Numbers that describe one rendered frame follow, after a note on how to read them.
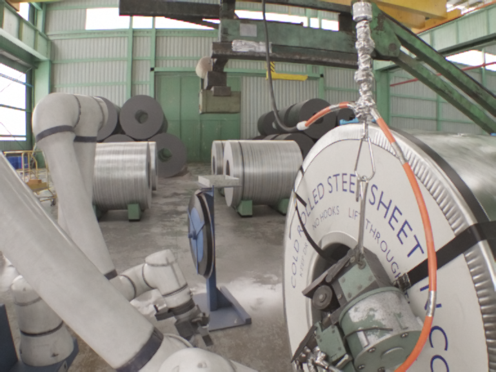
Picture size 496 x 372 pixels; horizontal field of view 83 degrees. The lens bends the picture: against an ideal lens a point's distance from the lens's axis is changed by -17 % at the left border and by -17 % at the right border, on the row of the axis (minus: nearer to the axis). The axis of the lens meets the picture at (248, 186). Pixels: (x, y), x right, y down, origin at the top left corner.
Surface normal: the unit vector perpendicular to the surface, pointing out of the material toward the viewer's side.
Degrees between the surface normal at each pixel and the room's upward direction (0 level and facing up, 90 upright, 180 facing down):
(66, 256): 54
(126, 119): 90
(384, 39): 90
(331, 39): 90
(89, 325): 83
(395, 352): 115
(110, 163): 64
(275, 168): 79
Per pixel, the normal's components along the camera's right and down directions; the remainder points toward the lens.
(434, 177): -0.98, 0.03
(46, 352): 0.55, -0.27
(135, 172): 0.21, -0.07
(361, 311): -0.73, -0.52
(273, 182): 0.21, 0.32
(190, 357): -0.56, -0.73
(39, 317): 0.60, 0.11
